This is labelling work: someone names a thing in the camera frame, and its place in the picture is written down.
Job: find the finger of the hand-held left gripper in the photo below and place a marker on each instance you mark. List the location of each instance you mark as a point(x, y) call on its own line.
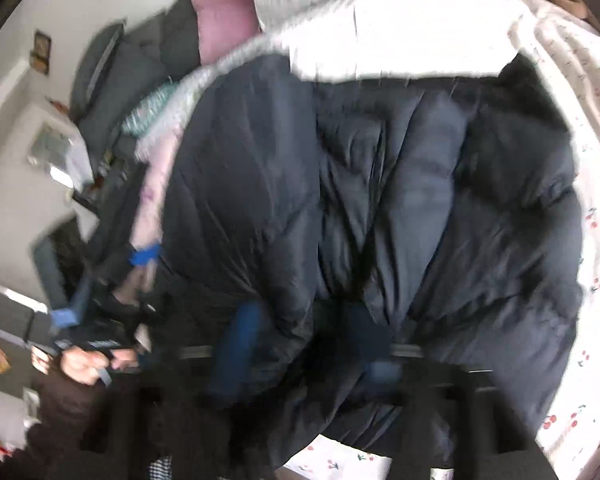
point(145, 255)
point(64, 317)

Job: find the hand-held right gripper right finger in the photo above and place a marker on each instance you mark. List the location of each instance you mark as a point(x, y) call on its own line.
point(375, 355)

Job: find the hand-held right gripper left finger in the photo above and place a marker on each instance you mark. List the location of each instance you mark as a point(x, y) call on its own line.
point(240, 350)

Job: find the black quilted jacket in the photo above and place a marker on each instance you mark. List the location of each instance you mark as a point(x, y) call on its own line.
point(380, 185)

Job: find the person's left hand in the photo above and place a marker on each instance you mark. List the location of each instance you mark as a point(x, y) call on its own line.
point(82, 362)

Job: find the pink floral blanket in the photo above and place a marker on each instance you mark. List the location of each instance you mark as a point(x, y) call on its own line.
point(152, 195)

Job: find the teal patterned cushion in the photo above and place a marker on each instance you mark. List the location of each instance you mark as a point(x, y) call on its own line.
point(147, 110)

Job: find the grey checked sheet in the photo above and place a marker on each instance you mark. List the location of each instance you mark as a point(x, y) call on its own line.
point(190, 95)

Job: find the dark grey sofa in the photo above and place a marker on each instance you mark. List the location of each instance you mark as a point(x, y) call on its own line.
point(130, 70)

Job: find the pink pillow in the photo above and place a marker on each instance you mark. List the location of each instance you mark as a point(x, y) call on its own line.
point(220, 10)

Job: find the cherry print bedsheet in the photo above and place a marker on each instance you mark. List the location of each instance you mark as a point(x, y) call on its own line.
point(555, 60)

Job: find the small framed wall picture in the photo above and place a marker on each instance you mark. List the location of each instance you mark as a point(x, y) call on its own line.
point(42, 52)

